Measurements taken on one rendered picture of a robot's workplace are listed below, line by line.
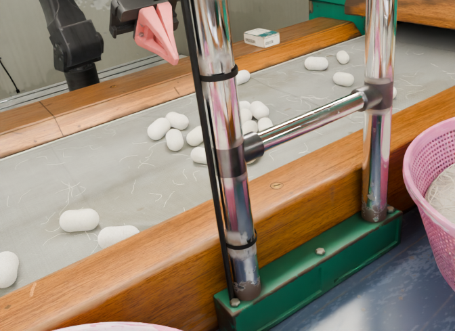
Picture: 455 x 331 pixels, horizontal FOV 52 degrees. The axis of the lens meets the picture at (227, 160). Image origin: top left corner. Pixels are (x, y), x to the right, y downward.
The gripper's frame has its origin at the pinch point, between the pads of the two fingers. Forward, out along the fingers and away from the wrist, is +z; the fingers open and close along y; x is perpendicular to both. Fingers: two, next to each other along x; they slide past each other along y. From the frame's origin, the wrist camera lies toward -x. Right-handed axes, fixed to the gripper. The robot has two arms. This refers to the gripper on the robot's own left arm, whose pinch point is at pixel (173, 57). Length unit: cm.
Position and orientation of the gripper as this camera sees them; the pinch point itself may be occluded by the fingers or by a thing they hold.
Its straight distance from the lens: 65.6
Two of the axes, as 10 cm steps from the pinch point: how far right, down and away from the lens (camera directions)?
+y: 8.2, -3.6, 4.4
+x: -2.6, 4.4, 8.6
